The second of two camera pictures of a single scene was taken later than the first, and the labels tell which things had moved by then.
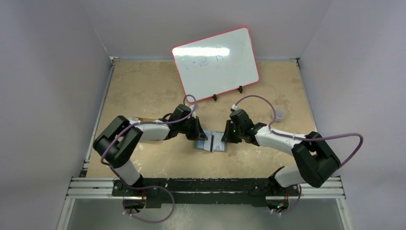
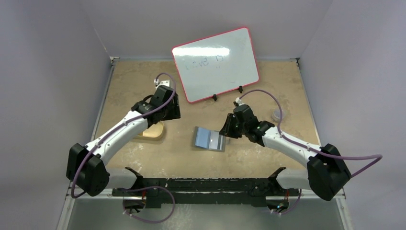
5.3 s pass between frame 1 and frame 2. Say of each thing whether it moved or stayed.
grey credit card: moved
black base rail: stayed
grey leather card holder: stayed
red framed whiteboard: stayed
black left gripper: moved
